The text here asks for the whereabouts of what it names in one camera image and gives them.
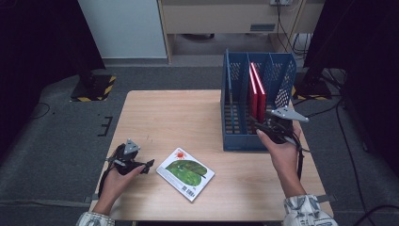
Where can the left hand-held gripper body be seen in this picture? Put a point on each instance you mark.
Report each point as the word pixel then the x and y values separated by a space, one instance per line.
pixel 127 160

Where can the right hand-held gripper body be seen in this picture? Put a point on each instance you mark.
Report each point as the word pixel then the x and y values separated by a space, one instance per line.
pixel 280 130

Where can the red illustrated book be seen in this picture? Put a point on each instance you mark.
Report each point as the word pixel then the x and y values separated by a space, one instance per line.
pixel 262 106
pixel 253 103

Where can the blue plastic file rack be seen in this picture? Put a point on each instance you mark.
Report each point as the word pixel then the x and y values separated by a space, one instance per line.
pixel 238 144

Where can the white book with green leaf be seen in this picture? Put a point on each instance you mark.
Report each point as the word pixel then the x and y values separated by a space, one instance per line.
pixel 185 175

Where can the person's left hand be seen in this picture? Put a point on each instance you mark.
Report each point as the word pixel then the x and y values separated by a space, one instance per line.
pixel 116 185

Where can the person's right hand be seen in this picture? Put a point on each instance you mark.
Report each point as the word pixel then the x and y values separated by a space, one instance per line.
pixel 285 163

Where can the black stand with striped base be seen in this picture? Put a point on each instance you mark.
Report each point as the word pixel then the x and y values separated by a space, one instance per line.
pixel 313 91
pixel 94 89

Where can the grey tape piece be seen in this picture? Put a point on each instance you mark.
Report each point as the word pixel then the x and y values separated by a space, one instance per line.
pixel 89 199
pixel 327 198

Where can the wooden desk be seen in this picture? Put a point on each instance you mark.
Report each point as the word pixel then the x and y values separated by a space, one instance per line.
pixel 213 19

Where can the dark curtain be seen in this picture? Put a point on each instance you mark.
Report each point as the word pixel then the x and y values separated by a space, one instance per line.
pixel 370 62
pixel 37 47

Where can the white power strip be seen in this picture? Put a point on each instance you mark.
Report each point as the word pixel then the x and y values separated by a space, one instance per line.
pixel 280 2

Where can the white cabinet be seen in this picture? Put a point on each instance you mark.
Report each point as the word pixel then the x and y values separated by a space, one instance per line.
pixel 125 28

